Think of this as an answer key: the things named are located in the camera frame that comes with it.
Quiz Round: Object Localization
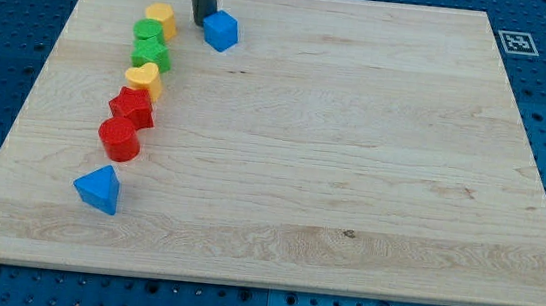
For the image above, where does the blue wooden cube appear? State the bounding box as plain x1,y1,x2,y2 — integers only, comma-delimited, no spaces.
203,10,239,53

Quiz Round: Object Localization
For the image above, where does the yellow wooden hexagon block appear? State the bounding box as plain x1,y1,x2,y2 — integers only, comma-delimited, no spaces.
145,2,177,40

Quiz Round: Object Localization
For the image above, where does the light wooden board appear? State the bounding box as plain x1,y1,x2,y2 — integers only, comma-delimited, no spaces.
0,0,546,306

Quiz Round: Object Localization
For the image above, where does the red wooden star block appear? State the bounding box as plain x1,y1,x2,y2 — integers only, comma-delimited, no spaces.
108,86,154,130

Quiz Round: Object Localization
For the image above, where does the yellow wooden heart block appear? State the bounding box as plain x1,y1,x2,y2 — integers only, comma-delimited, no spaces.
125,62,163,102

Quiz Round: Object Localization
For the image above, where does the red wooden cylinder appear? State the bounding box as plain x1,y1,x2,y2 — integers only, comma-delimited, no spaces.
98,117,140,162

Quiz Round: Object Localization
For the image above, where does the green wooden star block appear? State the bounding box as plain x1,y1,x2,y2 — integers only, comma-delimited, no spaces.
130,38,172,73

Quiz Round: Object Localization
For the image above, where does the blue wooden triangle block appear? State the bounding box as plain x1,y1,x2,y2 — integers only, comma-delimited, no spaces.
73,165,120,215

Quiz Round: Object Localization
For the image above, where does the green wooden cylinder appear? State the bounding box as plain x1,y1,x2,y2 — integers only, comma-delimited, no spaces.
132,18,165,44

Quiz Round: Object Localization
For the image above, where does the white fiducial marker tag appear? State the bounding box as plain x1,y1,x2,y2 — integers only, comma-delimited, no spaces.
498,30,539,57

